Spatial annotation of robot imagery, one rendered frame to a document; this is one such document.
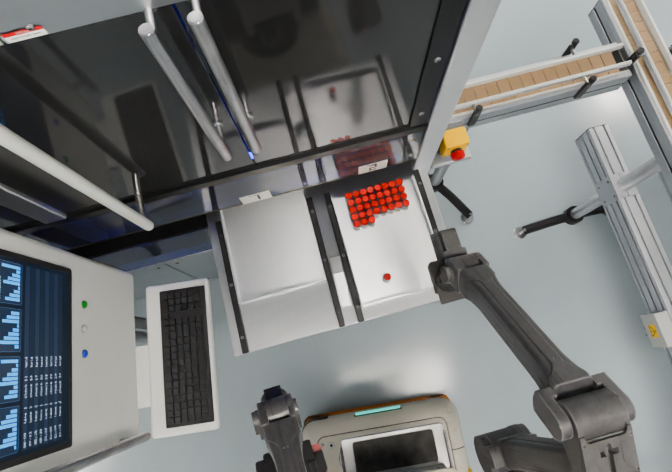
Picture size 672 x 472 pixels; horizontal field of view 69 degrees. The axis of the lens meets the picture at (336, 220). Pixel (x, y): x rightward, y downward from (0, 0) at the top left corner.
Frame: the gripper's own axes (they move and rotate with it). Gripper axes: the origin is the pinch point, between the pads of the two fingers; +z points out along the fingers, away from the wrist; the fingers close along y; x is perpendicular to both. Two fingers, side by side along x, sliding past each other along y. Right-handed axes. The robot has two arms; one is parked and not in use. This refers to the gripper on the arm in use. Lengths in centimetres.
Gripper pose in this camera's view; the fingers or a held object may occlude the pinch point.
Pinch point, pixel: (441, 284)
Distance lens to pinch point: 128.0
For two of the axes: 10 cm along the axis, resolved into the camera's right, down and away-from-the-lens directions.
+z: 0.4, 2.5, 9.7
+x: -9.7, 2.6, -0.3
